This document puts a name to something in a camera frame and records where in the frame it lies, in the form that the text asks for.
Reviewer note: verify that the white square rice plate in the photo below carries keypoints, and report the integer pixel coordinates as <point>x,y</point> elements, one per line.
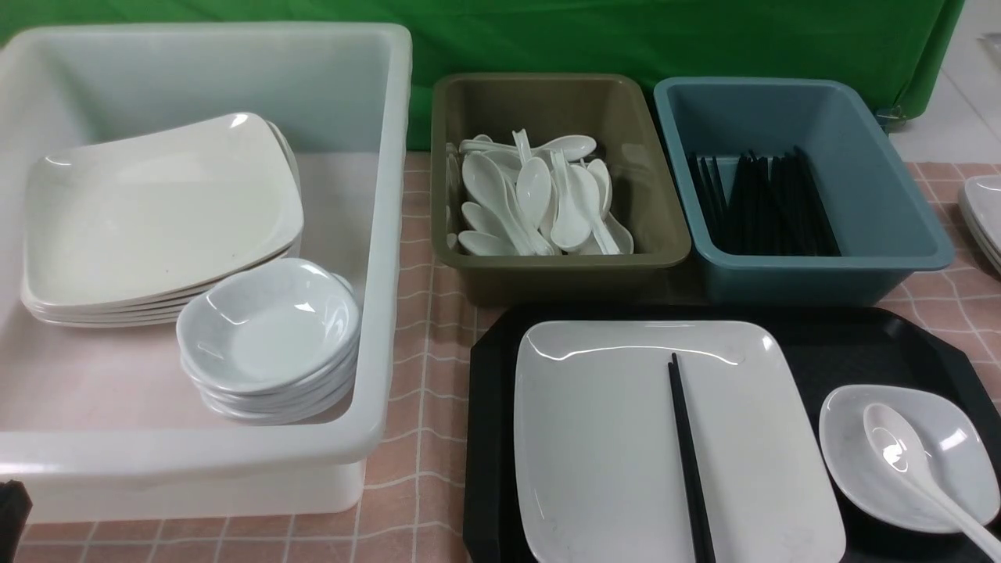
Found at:
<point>597,465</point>

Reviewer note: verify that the black chopstick pair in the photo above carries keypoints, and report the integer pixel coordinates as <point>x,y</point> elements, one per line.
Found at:
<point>701,533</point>

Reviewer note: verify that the white ceramic soup spoon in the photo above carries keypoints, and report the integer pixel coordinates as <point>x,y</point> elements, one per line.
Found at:
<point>897,444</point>

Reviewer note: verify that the small white bowl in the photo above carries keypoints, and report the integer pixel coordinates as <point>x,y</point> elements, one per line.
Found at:
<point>957,457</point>

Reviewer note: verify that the pile of white soup spoons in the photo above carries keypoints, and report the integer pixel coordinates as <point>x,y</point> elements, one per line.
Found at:
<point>519,200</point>

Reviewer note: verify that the olive plastic spoon bin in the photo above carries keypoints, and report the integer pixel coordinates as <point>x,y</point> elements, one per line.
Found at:
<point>609,108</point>

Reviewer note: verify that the stack of small white bowls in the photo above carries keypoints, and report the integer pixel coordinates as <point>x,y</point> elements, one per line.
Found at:
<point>275,345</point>

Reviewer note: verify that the bundle of black chopsticks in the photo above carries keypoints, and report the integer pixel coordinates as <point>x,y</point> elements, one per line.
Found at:
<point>773,208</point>

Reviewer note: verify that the blue plastic chopstick bin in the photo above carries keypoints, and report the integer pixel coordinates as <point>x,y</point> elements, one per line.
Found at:
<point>883,223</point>

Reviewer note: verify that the black plastic serving tray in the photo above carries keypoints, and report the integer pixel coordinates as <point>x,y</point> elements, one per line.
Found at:
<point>826,348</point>

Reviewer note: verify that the stack of white square plates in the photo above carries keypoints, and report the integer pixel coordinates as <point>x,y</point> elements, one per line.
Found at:
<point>127,232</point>

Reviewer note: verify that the large white plastic tub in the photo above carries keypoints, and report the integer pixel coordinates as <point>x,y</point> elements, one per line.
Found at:
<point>102,424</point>

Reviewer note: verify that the green cloth backdrop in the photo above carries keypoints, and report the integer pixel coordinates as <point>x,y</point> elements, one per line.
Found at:
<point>889,51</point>

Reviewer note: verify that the white plates at right edge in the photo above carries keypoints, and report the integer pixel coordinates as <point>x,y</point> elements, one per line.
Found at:
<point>979,204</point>

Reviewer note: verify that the black object bottom left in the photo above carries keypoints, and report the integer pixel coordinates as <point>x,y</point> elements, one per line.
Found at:
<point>16,506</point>

